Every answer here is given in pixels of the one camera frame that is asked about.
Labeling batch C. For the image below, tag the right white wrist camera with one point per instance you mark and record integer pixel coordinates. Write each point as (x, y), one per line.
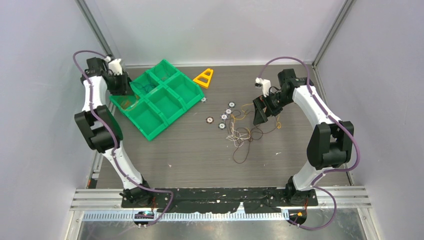
(264, 84)

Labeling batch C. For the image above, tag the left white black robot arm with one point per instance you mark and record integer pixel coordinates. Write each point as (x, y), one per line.
(100, 129)

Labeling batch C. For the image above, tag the poker chip purple middle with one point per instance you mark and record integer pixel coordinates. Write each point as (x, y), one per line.
(228, 111)

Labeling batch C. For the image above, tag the poker chip red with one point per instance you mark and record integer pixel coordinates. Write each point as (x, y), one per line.
(209, 120)

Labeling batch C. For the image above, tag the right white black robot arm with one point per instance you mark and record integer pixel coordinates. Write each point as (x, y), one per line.
(330, 144)

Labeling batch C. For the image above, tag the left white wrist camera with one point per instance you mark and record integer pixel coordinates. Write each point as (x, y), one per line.
(114, 65)

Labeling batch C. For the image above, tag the poker chip blue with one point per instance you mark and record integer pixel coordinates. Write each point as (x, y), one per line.
(224, 116)

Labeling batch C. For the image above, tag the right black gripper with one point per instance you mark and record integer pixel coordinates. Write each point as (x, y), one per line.
(260, 103)

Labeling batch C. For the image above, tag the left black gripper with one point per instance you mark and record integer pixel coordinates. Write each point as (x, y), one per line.
(125, 88)

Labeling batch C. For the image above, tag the green compartment tray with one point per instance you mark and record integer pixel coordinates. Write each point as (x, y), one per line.
(161, 95)

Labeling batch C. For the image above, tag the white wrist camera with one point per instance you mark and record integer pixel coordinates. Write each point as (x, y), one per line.
(114, 65)
(264, 84)

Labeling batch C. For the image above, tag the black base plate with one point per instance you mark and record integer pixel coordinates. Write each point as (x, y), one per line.
(219, 200)

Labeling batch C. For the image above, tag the yellow triangular plastic piece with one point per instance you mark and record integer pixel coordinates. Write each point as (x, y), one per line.
(204, 78)

